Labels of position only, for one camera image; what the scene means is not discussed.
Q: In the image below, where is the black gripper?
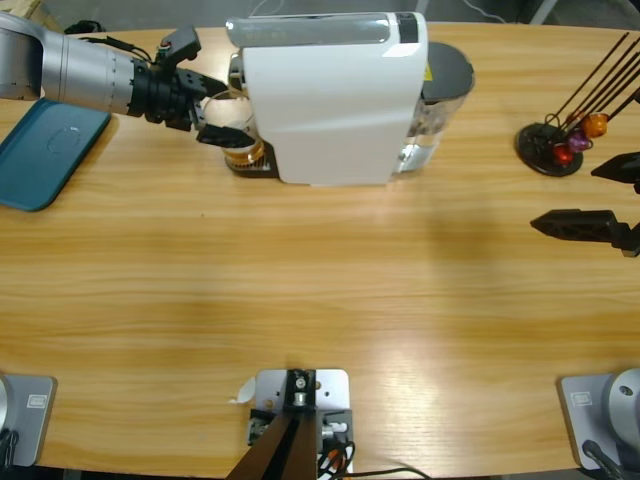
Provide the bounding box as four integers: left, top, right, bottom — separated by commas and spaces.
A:
127, 57, 257, 150
529, 152, 640, 259

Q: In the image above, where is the clear drinking glass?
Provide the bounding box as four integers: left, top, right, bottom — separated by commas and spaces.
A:
203, 92, 266, 174

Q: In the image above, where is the copper orange coffee capsule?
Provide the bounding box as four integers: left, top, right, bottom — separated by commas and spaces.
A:
582, 113, 610, 139

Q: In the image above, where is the white capsule coffee machine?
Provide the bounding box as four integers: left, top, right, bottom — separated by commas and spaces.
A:
223, 10, 430, 189

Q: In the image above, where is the black capsule holder with rods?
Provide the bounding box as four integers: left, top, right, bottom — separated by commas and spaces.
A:
514, 32, 640, 177

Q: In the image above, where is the black floor object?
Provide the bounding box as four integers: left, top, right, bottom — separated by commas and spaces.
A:
64, 19, 109, 35

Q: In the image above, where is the teal plastic tray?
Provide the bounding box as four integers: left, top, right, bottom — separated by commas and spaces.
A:
0, 97, 113, 214

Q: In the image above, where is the wooden pallet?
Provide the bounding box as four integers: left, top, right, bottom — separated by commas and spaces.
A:
0, 0, 66, 31

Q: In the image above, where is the white tape piece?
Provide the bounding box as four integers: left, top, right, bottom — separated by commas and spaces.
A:
228, 377, 257, 405

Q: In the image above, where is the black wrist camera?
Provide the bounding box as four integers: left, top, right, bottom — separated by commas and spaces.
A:
152, 25, 203, 76

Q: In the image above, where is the white metal frame leg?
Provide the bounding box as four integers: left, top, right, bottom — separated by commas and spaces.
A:
528, 0, 560, 25

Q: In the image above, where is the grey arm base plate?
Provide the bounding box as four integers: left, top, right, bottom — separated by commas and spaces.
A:
558, 374, 621, 471
0, 374, 58, 467

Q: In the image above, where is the white string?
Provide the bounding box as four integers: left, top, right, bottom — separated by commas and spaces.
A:
462, 0, 506, 24

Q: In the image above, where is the thick black cable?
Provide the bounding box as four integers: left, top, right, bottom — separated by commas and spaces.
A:
582, 439, 626, 480
0, 428, 20, 469

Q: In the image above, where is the white camera mount dark post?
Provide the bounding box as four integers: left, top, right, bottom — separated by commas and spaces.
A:
227, 368, 355, 480

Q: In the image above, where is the thin black mount cable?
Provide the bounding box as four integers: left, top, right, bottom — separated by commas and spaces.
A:
349, 466, 432, 480

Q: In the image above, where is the orange cable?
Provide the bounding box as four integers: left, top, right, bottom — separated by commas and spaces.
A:
319, 445, 352, 474

